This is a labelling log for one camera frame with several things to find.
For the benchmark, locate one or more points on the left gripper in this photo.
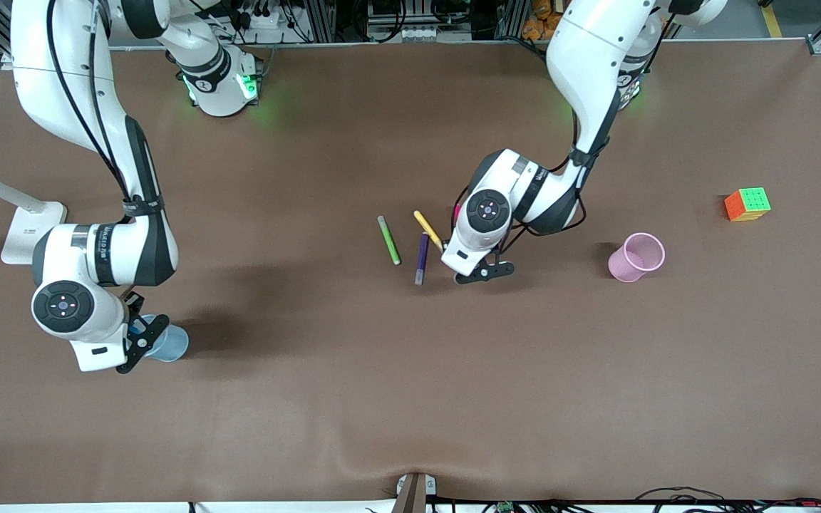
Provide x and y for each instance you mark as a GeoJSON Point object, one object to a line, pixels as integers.
{"type": "Point", "coordinates": [445, 244]}

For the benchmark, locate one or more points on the camera mount post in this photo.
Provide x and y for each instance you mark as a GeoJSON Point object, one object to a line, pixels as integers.
{"type": "Point", "coordinates": [414, 495]}

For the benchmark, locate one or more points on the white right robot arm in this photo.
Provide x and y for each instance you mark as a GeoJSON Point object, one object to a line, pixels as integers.
{"type": "Point", "coordinates": [61, 85]}

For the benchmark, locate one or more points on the orange netted bag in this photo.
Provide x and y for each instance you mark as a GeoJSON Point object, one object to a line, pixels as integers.
{"type": "Point", "coordinates": [539, 25]}

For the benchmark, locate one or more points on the green marker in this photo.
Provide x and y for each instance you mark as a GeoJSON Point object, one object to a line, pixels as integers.
{"type": "Point", "coordinates": [388, 240]}

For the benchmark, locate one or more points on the blue marker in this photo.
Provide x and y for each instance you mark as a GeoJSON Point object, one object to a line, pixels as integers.
{"type": "Point", "coordinates": [138, 329]}

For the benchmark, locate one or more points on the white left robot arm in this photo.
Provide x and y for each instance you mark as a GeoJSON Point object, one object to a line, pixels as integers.
{"type": "Point", "coordinates": [596, 57]}

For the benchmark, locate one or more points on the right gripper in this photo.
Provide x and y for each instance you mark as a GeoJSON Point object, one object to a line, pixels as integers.
{"type": "Point", "coordinates": [133, 303]}

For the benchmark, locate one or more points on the metal corner bracket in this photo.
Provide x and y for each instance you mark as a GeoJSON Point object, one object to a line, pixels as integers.
{"type": "Point", "coordinates": [820, 48]}

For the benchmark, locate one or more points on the purple marker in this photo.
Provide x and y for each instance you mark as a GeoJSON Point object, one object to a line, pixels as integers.
{"type": "Point", "coordinates": [422, 253]}

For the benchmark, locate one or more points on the light blue cup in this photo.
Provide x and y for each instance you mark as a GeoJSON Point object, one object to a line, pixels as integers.
{"type": "Point", "coordinates": [172, 345]}

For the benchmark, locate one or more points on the multicoloured puzzle cube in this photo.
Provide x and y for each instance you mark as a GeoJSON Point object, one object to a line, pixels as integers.
{"type": "Point", "coordinates": [747, 204]}

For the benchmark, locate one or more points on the white lamp stand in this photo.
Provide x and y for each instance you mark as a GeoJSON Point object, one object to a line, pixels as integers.
{"type": "Point", "coordinates": [22, 228]}

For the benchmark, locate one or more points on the pink cup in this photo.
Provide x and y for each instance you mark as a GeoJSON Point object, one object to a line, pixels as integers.
{"type": "Point", "coordinates": [628, 267]}

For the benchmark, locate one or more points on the white terminal block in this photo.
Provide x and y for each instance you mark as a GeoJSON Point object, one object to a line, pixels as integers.
{"type": "Point", "coordinates": [422, 33]}

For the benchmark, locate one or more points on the yellow marker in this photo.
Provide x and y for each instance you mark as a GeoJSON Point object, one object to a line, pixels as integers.
{"type": "Point", "coordinates": [429, 230]}

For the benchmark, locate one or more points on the white power strip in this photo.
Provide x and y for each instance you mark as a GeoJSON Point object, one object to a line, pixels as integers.
{"type": "Point", "coordinates": [264, 20]}

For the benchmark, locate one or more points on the aluminium frame post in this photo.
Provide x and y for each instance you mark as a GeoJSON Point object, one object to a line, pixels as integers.
{"type": "Point", "coordinates": [512, 20]}
{"type": "Point", "coordinates": [323, 21]}

